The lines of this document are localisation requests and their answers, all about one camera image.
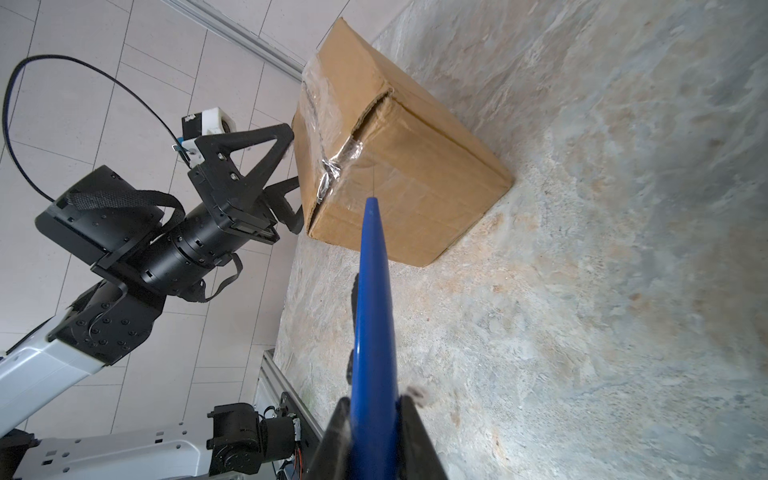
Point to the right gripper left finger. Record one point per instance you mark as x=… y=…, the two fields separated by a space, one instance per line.
x=331 y=459

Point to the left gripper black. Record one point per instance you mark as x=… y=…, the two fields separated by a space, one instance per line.
x=243 y=198

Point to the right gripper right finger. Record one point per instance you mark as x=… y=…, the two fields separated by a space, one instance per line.
x=417 y=457

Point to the blue utility knife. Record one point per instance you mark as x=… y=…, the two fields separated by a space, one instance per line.
x=374 y=396

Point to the brown cardboard express box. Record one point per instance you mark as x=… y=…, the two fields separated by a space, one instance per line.
x=364 y=128

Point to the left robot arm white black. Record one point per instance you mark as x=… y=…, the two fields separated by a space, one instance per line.
x=98 y=223

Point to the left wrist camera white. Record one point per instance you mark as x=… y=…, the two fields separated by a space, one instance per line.
x=208 y=122

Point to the aluminium mounting rail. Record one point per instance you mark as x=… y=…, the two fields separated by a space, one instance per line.
x=275 y=397

